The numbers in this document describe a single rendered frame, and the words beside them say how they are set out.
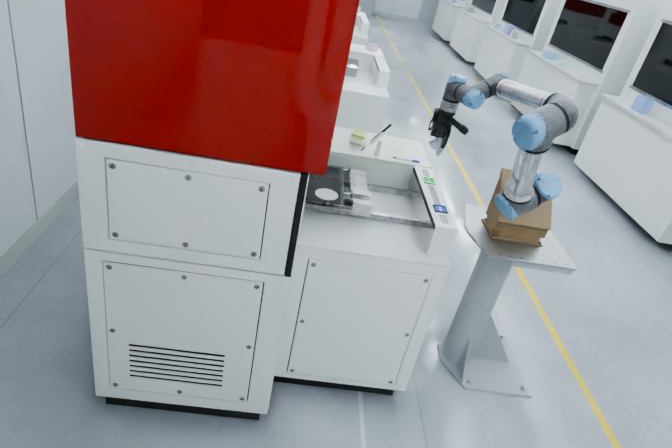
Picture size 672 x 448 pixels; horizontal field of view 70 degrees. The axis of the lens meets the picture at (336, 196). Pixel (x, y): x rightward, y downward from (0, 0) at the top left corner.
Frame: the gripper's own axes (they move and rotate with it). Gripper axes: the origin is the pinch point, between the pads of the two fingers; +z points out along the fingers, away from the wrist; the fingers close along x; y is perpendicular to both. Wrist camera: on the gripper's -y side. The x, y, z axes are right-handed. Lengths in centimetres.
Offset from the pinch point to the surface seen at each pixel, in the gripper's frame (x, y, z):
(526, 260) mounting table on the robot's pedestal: 33, -40, 29
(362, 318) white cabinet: 46, 25, 61
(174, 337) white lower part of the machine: 66, 98, 64
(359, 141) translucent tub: -25.1, 33.1, 10.8
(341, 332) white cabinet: 46, 32, 71
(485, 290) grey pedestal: 19, -36, 58
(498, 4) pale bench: -794, -281, -14
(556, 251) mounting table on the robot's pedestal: 22, -59, 29
